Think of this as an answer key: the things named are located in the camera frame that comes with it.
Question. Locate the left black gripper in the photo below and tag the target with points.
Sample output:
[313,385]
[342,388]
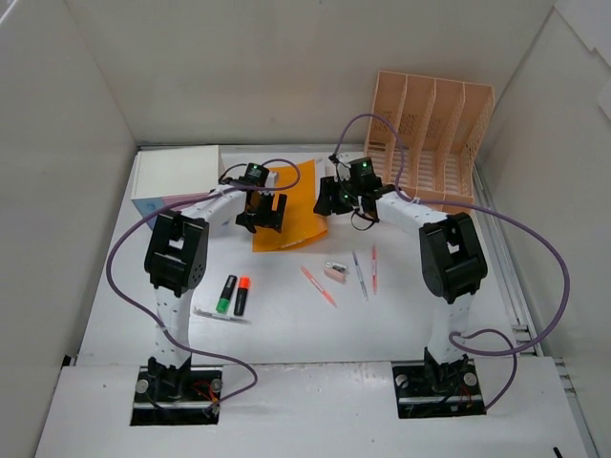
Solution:
[266,216]

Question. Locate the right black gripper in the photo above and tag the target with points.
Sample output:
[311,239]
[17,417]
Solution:
[331,199]

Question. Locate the orange folder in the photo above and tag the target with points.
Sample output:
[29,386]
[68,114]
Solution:
[301,226]

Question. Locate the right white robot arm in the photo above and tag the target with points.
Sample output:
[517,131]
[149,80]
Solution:
[451,257]

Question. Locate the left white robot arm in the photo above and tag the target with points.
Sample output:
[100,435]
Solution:
[176,257]

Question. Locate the red clear pen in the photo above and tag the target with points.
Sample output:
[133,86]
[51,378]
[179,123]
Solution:
[374,271]

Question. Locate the orange cap black highlighter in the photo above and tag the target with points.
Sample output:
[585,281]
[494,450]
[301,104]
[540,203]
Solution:
[244,284]

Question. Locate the blue clear pen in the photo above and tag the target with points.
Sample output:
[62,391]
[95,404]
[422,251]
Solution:
[360,276]

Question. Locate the pink pen left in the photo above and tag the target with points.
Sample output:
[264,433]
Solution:
[318,286]

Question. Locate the peach file organizer rack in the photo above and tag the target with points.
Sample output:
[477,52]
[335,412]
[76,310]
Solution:
[441,124]

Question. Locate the green cap black highlighter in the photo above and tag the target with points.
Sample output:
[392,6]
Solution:
[226,294]

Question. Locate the white drawer box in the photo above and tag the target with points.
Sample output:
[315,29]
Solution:
[164,176]

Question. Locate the clear dark pen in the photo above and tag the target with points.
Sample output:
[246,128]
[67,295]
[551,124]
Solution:
[219,317]

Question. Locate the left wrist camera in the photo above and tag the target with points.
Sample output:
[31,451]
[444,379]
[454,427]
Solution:
[271,180]

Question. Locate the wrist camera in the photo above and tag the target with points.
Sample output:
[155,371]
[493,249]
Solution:
[340,166]
[271,180]

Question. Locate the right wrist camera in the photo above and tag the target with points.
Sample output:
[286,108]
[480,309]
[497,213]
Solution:
[340,166]

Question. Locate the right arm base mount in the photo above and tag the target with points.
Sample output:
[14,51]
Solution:
[427,390]

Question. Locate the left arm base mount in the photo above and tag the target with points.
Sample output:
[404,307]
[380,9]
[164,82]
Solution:
[192,404]

